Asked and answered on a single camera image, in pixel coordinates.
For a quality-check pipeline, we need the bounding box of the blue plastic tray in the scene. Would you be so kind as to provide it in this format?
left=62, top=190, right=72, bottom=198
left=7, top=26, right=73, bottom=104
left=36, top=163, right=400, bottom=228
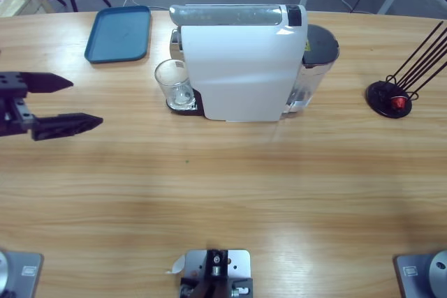
left=84, top=5, right=152, bottom=65

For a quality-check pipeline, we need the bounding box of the white capsule coffee machine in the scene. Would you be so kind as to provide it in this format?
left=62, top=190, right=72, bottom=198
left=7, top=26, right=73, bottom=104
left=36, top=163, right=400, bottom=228
left=170, top=3, right=309, bottom=124

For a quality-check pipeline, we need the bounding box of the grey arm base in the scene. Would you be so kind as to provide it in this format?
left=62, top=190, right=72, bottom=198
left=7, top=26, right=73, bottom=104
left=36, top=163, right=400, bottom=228
left=0, top=249, right=45, bottom=298
left=393, top=249, right=447, bottom=298

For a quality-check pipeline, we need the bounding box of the clear drinking glass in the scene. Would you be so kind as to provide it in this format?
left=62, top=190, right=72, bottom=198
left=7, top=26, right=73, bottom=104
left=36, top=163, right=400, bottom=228
left=154, top=59, right=196, bottom=110

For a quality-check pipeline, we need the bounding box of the wooden crate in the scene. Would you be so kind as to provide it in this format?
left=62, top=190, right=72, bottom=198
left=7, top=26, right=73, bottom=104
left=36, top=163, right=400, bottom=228
left=0, top=0, right=57, bottom=18

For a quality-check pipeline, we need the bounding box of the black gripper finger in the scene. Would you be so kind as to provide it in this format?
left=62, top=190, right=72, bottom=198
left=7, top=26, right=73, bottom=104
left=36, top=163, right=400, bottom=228
left=0, top=71, right=75, bottom=96
left=30, top=112, right=104, bottom=142

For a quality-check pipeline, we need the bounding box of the black drip tray metal grate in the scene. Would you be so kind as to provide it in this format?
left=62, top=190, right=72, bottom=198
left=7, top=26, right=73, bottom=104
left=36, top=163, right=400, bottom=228
left=166, top=88, right=205, bottom=117

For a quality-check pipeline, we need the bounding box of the clear water tank black lid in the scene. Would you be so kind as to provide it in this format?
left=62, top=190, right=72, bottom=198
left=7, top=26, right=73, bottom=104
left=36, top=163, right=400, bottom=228
left=281, top=24, right=340, bottom=120

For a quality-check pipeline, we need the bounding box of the black capsule holder with rods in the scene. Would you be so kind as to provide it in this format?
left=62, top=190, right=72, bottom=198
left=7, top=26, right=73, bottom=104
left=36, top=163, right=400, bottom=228
left=365, top=21, right=447, bottom=119

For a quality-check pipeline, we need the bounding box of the grey coffee machine lever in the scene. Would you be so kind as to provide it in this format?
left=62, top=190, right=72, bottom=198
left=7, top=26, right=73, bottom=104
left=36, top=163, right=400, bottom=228
left=169, top=3, right=283, bottom=27

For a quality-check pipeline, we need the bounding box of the white paper tag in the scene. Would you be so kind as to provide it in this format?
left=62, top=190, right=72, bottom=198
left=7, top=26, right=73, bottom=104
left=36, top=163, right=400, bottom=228
left=165, top=255, right=186, bottom=275

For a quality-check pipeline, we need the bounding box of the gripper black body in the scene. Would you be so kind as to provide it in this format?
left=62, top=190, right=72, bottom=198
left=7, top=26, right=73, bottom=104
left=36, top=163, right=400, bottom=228
left=0, top=89, right=38, bottom=137

